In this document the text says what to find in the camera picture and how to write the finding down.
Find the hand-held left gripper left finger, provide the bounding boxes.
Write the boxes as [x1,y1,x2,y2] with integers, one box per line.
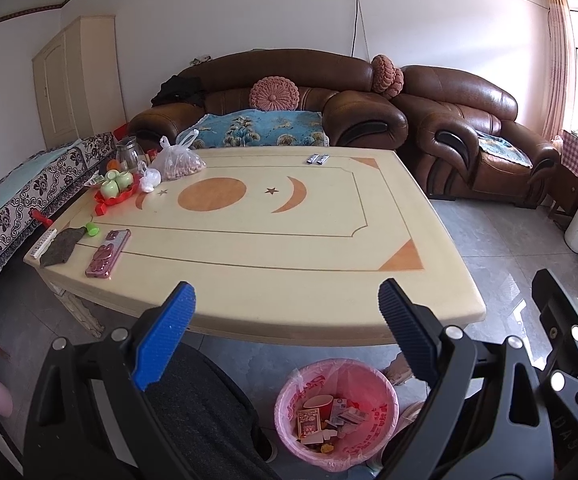
[23,281,197,480]

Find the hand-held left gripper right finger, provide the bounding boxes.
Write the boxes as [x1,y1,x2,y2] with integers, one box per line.
[378,277,554,480]

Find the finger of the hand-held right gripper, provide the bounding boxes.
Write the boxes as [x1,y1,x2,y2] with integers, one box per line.
[544,357,578,433]
[531,269,578,376]

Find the white blue cigarette box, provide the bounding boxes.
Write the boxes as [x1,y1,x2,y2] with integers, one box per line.
[341,407,370,428]

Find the red patterned cigarette box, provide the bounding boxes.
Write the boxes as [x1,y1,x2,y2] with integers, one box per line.
[296,408,322,443]

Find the pink trash bin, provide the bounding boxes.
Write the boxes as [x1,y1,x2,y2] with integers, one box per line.
[274,358,400,473]

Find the person's pink shoe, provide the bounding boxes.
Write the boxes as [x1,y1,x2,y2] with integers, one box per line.
[398,401,426,423]

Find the person's dark pants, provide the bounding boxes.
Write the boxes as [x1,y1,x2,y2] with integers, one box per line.
[146,347,437,480]

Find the pink phone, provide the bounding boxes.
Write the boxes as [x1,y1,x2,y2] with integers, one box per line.
[85,229,132,279]

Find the dark wooden side table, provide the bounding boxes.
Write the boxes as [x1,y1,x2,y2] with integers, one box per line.
[539,160,578,261]

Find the dark grey cloth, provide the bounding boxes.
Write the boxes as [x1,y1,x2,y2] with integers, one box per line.
[39,228,84,267]

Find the red tray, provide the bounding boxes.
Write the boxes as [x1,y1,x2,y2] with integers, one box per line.
[93,180,142,217]

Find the person's black shoe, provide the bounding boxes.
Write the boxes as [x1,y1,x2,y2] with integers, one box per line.
[256,425,276,462]

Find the white crumpled plastic bag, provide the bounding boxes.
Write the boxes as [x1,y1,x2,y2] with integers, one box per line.
[139,161,162,193]

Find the blue floral armchair cover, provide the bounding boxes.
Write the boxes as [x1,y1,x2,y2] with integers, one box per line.
[475,130,534,168]

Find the plastic bag of nuts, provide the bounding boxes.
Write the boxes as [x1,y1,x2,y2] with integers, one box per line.
[148,129,207,181]

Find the glass teapot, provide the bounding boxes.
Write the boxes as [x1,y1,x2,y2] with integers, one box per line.
[115,136,142,173]

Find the black white floral cloth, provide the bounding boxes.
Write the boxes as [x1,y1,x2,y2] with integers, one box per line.
[0,132,117,311]

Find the light teal sheet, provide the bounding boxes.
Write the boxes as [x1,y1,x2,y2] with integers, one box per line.
[0,140,82,233]

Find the brown leather armchair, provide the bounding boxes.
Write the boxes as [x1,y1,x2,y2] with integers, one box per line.
[391,65,562,208]

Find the blue floral sofa cover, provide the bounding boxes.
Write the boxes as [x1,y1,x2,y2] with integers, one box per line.
[189,108,330,149]

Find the black clothing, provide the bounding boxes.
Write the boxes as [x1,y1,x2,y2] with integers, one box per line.
[150,75,207,107]

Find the pink curtain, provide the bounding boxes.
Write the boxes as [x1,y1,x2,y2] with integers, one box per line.
[539,0,577,141]

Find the pink round knitted cushion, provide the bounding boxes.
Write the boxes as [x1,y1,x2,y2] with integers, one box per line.
[249,76,300,112]
[370,54,404,99]

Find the cream wardrobe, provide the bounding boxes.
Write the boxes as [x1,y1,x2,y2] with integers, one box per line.
[31,16,127,150]

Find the brown leather sofa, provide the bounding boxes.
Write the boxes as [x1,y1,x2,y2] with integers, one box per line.
[126,49,410,153]

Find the black wall cable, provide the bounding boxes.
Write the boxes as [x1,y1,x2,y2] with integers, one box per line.
[351,0,370,61]

